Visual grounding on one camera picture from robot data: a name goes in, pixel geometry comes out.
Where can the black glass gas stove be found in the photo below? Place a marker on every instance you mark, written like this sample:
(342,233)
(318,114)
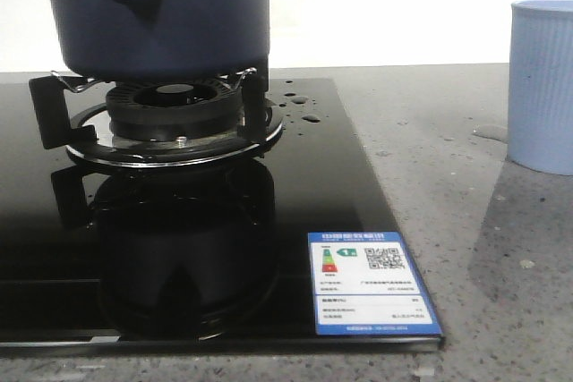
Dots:
(206,259)

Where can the dark blue cooking pot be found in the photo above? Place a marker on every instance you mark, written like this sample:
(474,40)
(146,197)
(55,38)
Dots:
(161,40)

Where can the black pot support grate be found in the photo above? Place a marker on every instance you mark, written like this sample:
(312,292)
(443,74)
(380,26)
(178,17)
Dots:
(88,136)

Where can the black gas burner head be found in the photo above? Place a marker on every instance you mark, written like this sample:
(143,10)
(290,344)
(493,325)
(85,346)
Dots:
(163,112)

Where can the light blue ribbed cup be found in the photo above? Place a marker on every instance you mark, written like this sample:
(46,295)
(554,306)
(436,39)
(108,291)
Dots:
(540,86)

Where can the blue energy label sticker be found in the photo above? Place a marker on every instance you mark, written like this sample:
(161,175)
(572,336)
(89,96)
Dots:
(367,284)

